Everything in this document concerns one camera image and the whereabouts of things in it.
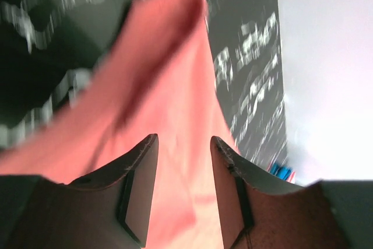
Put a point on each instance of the folded blue t shirt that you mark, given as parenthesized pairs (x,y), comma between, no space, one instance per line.
(280,171)

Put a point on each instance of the coral red t shirt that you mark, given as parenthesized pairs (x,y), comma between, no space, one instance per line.
(158,79)

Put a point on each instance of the folded pink t shirt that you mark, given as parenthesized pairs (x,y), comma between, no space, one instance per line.
(291,177)

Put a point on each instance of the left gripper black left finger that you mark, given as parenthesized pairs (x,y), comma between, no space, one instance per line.
(107,208)

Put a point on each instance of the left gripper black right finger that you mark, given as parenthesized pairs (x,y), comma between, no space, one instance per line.
(259,210)

